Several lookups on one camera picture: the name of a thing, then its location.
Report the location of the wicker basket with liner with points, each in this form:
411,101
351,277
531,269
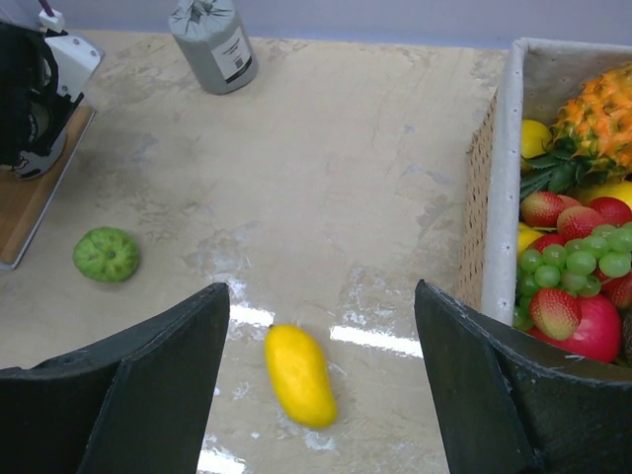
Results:
539,76

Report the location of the red apple toy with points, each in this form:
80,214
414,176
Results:
599,335

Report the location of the green grapes toy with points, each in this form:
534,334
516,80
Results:
552,277

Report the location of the yellow lemon toy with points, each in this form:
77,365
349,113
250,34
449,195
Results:
535,138

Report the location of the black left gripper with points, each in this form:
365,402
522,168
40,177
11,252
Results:
27,65

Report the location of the yellow mango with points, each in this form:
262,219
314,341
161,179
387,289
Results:
299,376

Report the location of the green guava fruit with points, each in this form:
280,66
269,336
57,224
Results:
106,254

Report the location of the white wire wooden shelf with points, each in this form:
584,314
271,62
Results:
24,204

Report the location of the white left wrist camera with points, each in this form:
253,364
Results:
77,57

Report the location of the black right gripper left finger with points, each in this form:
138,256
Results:
135,402

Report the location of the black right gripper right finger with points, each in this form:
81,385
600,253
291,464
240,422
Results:
509,403

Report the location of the red strawberry toy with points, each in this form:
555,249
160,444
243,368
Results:
578,222

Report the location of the orange pineapple toy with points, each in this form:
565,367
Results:
591,139

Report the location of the grey paper towel roll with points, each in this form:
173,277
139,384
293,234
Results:
213,40

